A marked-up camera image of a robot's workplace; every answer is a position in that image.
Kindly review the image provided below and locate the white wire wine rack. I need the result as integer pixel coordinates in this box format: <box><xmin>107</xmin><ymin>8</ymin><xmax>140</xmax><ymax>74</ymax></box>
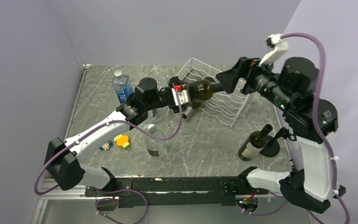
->
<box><xmin>177</xmin><ymin>57</ymin><xmax>251</xmax><ymax>128</ymax></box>

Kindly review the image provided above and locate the blue water bottle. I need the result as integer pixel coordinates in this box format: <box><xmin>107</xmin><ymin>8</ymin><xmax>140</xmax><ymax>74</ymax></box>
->
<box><xmin>112</xmin><ymin>70</ymin><xmax>133</xmax><ymax>104</ymax></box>

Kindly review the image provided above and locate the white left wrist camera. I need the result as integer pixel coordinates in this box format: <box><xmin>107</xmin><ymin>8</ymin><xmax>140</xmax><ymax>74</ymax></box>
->
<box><xmin>168</xmin><ymin>76</ymin><xmax>191</xmax><ymax>106</ymax></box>

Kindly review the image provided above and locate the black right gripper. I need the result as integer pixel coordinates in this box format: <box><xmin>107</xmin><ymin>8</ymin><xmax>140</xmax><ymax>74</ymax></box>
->
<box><xmin>214</xmin><ymin>53</ymin><xmax>293</xmax><ymax>111</ymax></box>

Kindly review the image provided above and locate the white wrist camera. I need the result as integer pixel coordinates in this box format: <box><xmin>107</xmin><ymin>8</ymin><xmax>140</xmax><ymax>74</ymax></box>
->
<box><xmin>168</xmin><ymin>76</ymin><xmax>191</xmax><ymax>106</ymax></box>
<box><xmin>259</xmin><ymin>34</ymin><xmax>289</xmax><ymax>67</ymax></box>

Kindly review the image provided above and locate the dark olive wine bottle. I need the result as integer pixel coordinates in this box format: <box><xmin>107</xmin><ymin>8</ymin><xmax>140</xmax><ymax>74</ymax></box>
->
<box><xmin>182</xmin><ymin>102</ymin><xmax>203</xmax><ymax>119</ymax></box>

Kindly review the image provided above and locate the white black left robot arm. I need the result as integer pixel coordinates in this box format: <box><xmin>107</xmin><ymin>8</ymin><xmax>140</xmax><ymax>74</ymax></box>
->
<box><xmin>42</xmin><ymin>77</ymin><xmax>192</xmax><ymax>196</ymax></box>

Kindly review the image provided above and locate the black microphone stand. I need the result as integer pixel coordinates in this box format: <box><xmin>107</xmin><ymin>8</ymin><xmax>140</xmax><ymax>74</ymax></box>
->
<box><xmin>260</xmin><ymin>127</ymin><xmax>297</xmax><ymax>158</ymax></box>

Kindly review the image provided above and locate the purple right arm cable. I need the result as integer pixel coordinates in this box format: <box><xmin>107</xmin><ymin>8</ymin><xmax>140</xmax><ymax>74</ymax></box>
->
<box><xmin>236</xmin><ymin>32</ymin><xmax>351</xmax><ymax>224</ymax></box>

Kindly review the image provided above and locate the green labelled wine bottle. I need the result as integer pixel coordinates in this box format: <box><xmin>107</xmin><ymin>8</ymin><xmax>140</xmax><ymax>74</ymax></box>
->
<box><xmin>238</xmin><ymin>124</ymin><xmax>273</xmax><ymax>161</ymax></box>

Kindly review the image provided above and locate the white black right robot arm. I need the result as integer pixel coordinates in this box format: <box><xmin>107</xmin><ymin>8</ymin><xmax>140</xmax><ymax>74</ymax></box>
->
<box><xmin>216</xmin><ymin>57</ymin><xmax>346</xmax><ymax>214</ymax></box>

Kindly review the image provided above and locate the small clear silver-cap bottle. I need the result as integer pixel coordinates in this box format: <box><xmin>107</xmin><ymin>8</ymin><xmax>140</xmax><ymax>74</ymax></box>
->
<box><xmin>146</xmin><ymin>109</ymin><xmax>157</xmax><ymax>122</ymax></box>

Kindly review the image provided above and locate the orange green toy block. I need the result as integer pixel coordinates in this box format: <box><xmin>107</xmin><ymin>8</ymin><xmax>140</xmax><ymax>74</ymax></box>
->
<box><xmin>114</xmin><ymin>134</ymin><xmax>131</xmax><ymax>150</ymax></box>

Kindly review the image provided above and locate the clear silver cap bottle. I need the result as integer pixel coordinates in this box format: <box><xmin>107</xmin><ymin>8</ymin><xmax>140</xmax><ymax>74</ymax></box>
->
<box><xmin>146</xmin><ymin>124</ymin><xmax>168</xmax><ymax>158</ymax></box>

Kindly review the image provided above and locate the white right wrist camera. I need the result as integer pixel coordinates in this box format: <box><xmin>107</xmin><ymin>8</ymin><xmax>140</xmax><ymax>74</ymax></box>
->
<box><xmin>259</xmin><ymin>34</ymin><xmax>289</xmax><ymax>67</ymax></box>

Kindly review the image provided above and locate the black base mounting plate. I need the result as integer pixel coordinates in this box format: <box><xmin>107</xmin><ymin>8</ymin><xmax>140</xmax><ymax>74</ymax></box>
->
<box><xmin>84</xmin><ymin>176</ymin><xmax>268</xmax><ymax>208</ymax></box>

